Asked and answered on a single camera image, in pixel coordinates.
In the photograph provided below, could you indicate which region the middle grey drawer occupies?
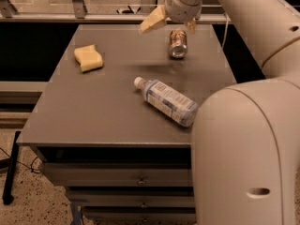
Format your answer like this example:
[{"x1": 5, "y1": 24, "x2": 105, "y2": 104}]
[{"x1": 67, "y1": 187, "x2": 195, "y2": 208}]

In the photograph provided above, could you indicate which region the yellow sponge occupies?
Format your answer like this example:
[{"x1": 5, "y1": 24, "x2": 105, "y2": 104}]
[{"x1": 74, "y1": 45, "x2": 103, "y2": 72}]

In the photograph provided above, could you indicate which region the clear plastic water bottle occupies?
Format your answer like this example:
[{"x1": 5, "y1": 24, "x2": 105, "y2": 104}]
[{"x1": 134, "y1": 77, "x2": 199, "y2": 128}]

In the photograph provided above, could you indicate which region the bottom grey drawer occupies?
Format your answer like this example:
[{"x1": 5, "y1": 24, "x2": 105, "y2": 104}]
[{"x1": 82, "y1": 207, "x2": 196, "y2": 222}]

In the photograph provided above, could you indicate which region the grey drawer cabinet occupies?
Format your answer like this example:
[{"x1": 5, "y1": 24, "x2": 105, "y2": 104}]
[{"x1": 16, "y1": 23, "x2": 238, "y2": 225}]

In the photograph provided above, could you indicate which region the orange soda can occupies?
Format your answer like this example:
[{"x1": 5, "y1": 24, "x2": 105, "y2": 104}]
[{"x1": 169, "y1": 28, "x2": 188, "y2": 59}]

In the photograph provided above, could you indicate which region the black floor stand leg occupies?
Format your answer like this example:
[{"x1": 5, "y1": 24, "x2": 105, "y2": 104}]
[{"x1": 2, "y1": 131, "x2": 21, "y2": 205}]

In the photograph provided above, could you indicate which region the white hanging cable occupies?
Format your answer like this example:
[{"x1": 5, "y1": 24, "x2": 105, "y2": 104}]
[{"x1": 220, "y1": 12, "x2": 230, "y2": 50}]

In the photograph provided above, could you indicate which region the top grey drawer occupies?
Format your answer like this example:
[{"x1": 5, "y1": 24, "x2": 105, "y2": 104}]
[{"x1": 39, "y1": 163, "x2": 192, "y2": 187}]

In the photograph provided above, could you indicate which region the black floor cable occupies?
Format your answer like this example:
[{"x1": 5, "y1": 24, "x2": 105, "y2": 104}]
[{"x1": 0, "y1": 147, "x2": 42, "y2": 174}]

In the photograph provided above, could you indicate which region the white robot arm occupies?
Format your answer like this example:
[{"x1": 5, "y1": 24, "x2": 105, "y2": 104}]
[{"x1": 141, "y1": 0, "x2": 300, "y2": 225}]

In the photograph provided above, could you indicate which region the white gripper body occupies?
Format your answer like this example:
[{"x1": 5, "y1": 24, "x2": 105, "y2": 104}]
[{"x1": 164, "y1": 0, "x2": 203, "y2": 23}]

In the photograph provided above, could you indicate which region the metal railing frame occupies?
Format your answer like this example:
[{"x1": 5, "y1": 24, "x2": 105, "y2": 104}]
[{"x1": 0, "y1": 0, "x2": 233, "y2": 25}]

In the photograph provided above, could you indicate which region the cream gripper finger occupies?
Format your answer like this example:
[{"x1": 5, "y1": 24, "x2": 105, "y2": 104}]
[
  {"x1": 140, "y1": 6, "x2": 168, "y2": 34},
  {"x1": 185, "y1": 18, "x2": 196, "y2": 33}
]

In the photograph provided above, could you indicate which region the grey drawer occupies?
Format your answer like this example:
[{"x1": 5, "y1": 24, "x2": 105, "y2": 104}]
[
  {"x1": 82, "y1": 207, "x2": 196, "y2": 222},
  {"x1": 39, "y1": 163, "x2": 192, "y2": 187},
  {"x1": 67, "y1": 187, "x2": 195, "y2": 208}
]

